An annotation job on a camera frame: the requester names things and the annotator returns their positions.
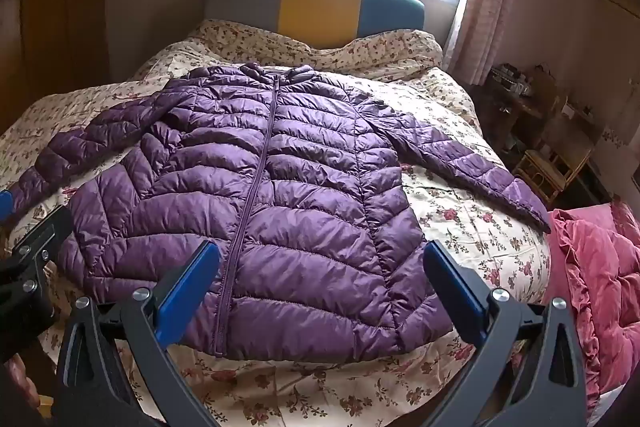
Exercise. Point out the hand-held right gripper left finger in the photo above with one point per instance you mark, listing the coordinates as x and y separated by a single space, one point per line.
186 292

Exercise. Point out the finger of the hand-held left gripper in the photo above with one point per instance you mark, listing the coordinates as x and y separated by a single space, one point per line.
47 232
6 206

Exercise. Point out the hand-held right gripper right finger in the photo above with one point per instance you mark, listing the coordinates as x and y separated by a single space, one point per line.
452 294

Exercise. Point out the purple puffer jacket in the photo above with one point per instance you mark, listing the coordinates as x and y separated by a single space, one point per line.
300 207

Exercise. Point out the person's left hand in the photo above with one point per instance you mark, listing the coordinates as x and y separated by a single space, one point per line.
25 379

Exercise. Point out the large-floral bedspread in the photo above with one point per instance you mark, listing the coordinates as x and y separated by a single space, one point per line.
450 257

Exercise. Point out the pink ruffled blanket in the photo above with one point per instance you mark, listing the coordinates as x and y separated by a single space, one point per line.
607 287

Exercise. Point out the rattan chair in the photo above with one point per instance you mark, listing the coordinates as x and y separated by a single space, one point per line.
552 174

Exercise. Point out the wooden side table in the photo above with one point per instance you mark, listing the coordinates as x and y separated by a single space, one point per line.
540 117

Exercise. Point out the wooden wardrobe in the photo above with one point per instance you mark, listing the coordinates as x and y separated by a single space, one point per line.
55 7

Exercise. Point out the clutter of small bottles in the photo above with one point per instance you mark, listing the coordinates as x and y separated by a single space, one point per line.
512 79

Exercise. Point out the folded small-floral quilt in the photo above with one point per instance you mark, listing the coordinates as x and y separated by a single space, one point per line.
380 47

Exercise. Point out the grey yellow teal headboard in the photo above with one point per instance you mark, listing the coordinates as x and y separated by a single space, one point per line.
320 4

